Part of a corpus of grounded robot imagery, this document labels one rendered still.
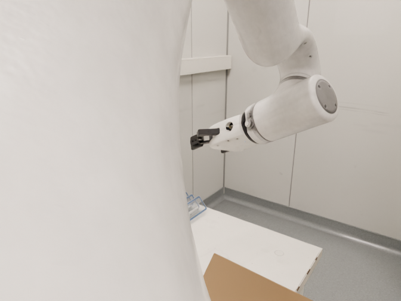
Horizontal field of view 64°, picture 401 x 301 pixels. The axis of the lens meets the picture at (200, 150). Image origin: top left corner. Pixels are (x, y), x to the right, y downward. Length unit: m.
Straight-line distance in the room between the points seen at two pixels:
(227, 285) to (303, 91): 0.32
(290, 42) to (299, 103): 0.11
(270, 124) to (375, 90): 1.68
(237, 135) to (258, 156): 1.95
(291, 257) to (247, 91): 1.73
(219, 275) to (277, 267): 0.48
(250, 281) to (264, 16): 0.34
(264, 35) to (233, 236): 0.70
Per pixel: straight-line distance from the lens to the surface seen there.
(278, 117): 0.59
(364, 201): 2.44
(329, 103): 0.58
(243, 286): 0.45
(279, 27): 0.48
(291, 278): 0.91
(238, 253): 0.97
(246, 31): 0.48
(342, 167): 2.39
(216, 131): 0.68
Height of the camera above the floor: 1.33
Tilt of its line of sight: 19 degrees down
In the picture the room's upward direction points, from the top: straight up
